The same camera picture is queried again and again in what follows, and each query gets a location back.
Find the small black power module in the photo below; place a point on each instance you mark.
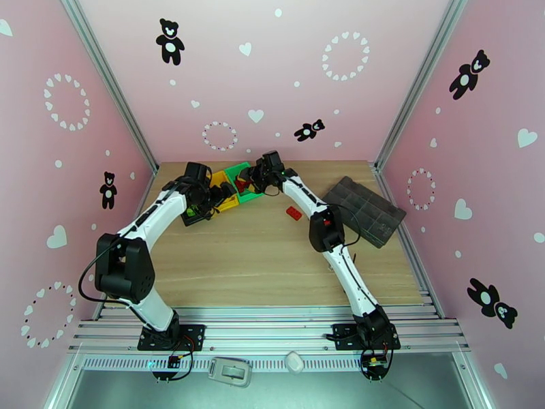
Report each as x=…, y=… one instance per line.
x=174, y=362

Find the yellow power connector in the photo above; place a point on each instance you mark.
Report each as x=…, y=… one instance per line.
x=374, y=362

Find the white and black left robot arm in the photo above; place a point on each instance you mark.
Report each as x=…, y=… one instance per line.
x=123, y=267

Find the aluminium left frame post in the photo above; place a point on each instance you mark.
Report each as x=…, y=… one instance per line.
x=108, y=75

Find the grey white plastic device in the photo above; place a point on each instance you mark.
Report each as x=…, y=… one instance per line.
x=230, y=371

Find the aluminium front frame rails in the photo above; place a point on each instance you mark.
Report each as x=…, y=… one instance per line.
x=272, y=331

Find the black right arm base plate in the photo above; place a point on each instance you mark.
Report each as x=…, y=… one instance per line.
x=342, y=335

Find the long green lego brick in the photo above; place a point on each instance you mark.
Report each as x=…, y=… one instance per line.
x=192, y=212

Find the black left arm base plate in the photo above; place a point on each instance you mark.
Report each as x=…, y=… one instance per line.
x=193, y=335

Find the black plastic bin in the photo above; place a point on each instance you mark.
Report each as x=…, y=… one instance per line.
x=198, y=219

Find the slotted metal strip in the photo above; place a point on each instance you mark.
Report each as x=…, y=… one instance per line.
x=264, y=364

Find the long red lego brick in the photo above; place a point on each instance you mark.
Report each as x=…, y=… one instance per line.
x=294, y=213

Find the yellow plastic bin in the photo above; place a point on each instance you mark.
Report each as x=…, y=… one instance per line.
x=230, y=204

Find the aluminium frame post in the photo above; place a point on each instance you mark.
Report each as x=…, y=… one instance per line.
x=422, y=75
x=108, y=75

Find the dark translucent organizer box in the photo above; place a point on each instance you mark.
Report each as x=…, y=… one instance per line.
x=366, y=207

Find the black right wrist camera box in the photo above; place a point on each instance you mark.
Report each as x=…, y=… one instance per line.
x=272, y=160

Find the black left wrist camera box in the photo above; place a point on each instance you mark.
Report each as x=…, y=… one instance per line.
x=198, y=171

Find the green plastic bin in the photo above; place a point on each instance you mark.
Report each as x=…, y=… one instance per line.
x=253, y=198

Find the small white rounded puck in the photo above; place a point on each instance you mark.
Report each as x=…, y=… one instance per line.
x=294, y=362

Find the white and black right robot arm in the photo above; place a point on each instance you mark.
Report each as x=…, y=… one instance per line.
x=325, y=229

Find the aluminium right frame post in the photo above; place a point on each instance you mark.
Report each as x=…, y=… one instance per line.
x=422, y=75

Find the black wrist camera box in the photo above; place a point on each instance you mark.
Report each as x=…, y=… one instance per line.
x=198, y=171
x=272, y=160

